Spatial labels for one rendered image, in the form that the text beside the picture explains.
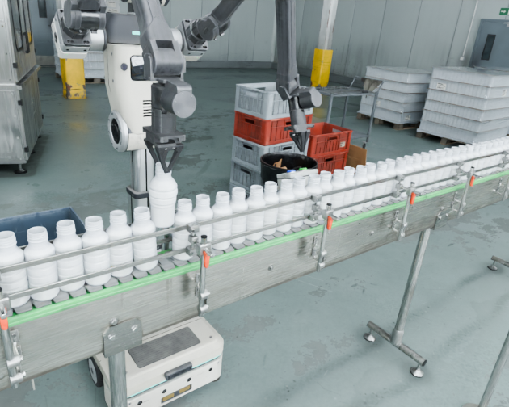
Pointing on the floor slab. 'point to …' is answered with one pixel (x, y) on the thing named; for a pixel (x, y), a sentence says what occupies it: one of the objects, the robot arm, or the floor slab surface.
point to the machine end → (10, 84)
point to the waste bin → (269, 173)
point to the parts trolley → (347, 105)
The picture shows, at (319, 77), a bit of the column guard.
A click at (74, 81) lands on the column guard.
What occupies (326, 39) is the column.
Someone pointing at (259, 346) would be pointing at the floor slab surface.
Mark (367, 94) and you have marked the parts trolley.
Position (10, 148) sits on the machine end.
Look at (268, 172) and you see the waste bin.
